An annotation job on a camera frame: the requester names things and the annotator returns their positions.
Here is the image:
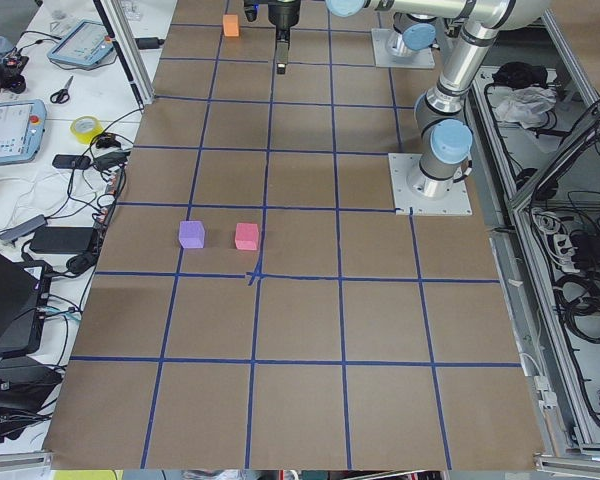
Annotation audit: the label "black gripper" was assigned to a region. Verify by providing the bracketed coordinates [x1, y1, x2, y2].
[267, 0, 300, 75]

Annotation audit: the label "orange foam block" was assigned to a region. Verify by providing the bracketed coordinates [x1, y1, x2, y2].
[222, 14, 240, 38]

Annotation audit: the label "black power adapter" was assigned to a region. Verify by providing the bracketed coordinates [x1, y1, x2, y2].
[135, 37, 165, 50]

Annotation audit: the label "far teach pendant tablet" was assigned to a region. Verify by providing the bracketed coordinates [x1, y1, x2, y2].
[47, 20, 114, 70]

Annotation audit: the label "teach pendant tablet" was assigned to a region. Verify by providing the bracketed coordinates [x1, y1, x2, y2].
[0, 99, 47, 166]
[47, 20, 114, 70]

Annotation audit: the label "pink foam block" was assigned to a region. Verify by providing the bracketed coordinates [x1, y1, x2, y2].
[234, 222, 260, 251]

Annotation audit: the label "yellow tape roll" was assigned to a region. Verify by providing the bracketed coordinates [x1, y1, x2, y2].
[70, 115, 104, 145]

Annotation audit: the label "purple foam block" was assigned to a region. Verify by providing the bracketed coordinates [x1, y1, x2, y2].
[178, 220, 205, 249]

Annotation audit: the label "crumpled white cloth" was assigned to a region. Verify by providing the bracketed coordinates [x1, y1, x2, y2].
[494, 86, 557, 128]

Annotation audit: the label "near teach pendant tablet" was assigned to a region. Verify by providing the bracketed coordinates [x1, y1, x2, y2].
[0, 99, 47, 166]

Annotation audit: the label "large black power brick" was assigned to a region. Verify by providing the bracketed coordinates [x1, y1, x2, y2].
[30, 226, 94, 254]

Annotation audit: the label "black laptop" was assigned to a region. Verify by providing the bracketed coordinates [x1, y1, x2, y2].
[0, 254, 51, 358]

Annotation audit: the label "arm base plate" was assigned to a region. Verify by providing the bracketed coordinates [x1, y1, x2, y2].
[388, 153, 473, 216]
[371, 24, 435, 69]

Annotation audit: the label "aluminium frame post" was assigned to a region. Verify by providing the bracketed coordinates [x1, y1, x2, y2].
[93, 0, 154, 110]

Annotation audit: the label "black handled scissors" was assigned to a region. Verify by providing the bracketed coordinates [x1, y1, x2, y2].
[49, 76, 74, 105]

